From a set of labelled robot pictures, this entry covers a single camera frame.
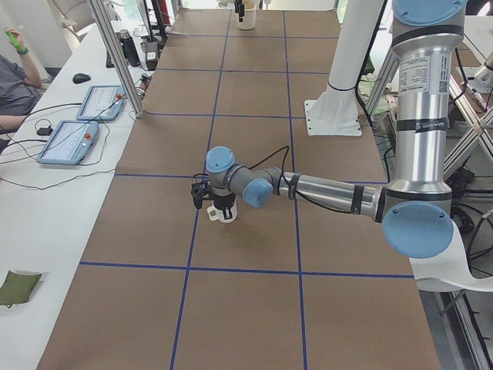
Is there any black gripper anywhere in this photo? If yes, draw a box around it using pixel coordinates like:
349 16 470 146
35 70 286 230
213 188 236 219

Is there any white mug with HOME text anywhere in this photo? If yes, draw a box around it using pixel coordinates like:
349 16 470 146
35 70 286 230
206 204 237 224

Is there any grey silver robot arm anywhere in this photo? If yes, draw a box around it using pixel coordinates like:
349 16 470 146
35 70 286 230
192 1 466 259

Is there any black water bottle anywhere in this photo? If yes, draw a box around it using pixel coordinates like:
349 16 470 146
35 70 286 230
118 29 141 67

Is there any blue teach pendant far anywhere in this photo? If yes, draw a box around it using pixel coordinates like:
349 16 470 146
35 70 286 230
76 85 126 121

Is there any blue teach pendant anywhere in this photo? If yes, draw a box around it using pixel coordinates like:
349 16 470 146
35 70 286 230
36 120 99 166
76 85 126 121

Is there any blue teach pendant near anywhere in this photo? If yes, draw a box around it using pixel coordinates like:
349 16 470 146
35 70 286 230
36 120 99 166

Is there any black computer mouse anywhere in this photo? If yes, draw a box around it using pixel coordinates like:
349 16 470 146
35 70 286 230
72 73 92 84

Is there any green bean bag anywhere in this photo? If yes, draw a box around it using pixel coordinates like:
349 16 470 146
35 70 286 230
1 271 42 308

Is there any person in grey shirt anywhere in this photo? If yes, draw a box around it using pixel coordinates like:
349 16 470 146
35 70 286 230
1 29 42 132

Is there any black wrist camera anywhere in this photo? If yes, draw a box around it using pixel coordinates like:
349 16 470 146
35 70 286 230
191 180 213 210

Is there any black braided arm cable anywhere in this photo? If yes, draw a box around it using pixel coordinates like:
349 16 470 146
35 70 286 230
192 145 355 213

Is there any aluminium frame post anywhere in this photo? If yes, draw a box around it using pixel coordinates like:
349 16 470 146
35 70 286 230
87 0 144 117

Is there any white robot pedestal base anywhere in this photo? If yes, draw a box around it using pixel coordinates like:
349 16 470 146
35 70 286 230
304 0 387 136

